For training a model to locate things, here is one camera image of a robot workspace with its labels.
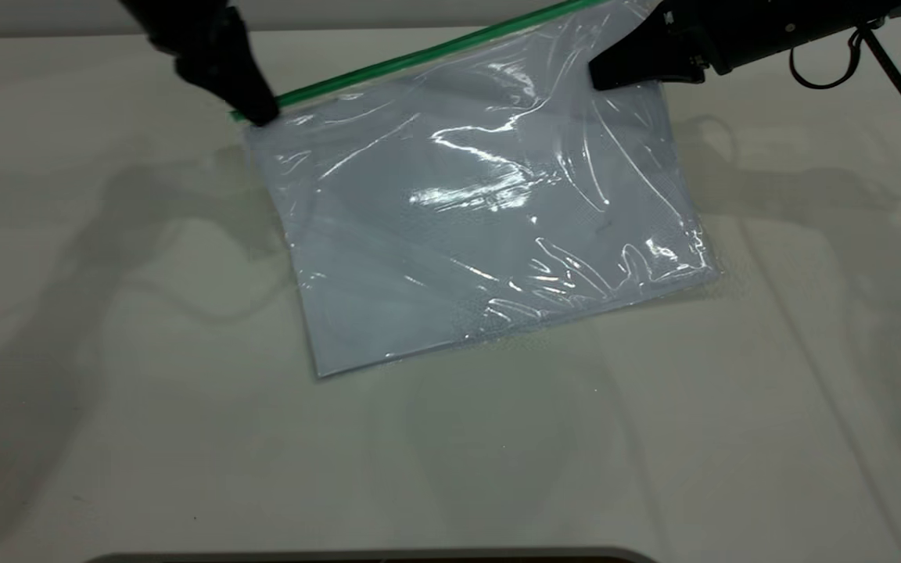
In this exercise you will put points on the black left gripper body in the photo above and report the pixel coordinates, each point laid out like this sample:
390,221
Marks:
184,27

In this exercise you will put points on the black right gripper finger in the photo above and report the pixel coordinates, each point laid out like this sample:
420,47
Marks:
638,47
665,72

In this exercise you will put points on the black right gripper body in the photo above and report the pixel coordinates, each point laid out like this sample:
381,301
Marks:
732,35

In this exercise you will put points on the clear plastic green-zipper bag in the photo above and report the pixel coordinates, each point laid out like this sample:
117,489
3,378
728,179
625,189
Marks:
482,203

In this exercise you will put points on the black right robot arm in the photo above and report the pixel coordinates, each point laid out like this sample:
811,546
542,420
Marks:
834,19

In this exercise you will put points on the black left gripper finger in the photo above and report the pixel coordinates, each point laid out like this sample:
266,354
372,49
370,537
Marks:
251,90
216,82

